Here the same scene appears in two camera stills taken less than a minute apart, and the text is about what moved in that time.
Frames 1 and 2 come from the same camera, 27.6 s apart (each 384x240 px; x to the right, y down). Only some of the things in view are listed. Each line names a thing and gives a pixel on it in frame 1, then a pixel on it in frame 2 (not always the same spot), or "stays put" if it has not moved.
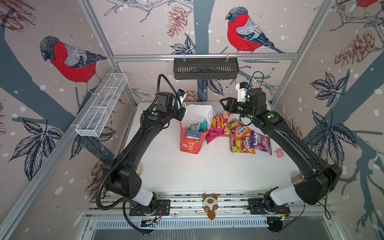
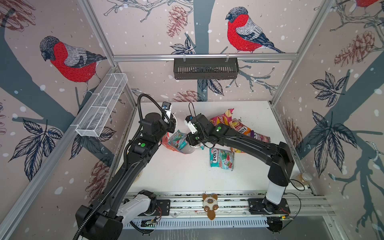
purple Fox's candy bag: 260,142 stays put
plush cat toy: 210,204 stays put
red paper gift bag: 194,127 to 186,149
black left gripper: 181,111 to 171,124
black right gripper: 232,103 to 190,138
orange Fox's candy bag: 237,129 stays put
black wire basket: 206,69 stays put
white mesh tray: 95,117 stays put
